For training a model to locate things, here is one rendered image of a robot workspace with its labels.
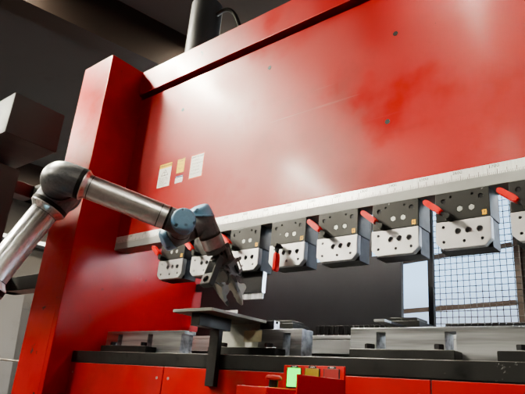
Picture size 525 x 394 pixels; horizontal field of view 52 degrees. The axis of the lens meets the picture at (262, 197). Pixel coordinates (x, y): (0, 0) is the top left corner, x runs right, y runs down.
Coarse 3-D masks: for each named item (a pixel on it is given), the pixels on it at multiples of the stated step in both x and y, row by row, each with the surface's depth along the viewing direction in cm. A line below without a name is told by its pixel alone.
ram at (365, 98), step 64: (384, 0) 191; (448, 0) 173; (512, 0) 158; (256, 64) 226; (320, 64) 201; (384, 64) 181; (448, 64) 165; (512, 64) 151; (192, 128) 241; (256, 128) 213; (320, 128) 191; (384, 128) 173; (448, 128) 158; (512, 128) 145; (192, 192) 226; (256, 192) 201; (320, 192) 181
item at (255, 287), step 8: (256, 272) 192; (264, 272) 191; (248, 280) 194; (256, 280) 191; (264, 280) 190; (248, 288) 192; (256, 288) 190; (264, 288) 190; (248, 296) 192; (256, 296) 190
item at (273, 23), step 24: (312, 0) 213; (336, 0) 204; (360, 0) 199; (264, 24) 228; (288, 24) 218; (312, 24) 214; (192, 48) 258; (216, 48) 245; (240, 48) 234; (168, 72) 266; (192, 72) 253; (144, 96) 278
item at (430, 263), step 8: (432, 224) 238; (432, 232) 237; (432, 240) 235; (432, 248) 234; (432, 256) 232; (432, 264) 231; (432, 272) 230; (432, 280) 229; (432, 288) 228; (432, 296) 227; (432, 304) 226; (432, 312) 225; (432, 320) 224
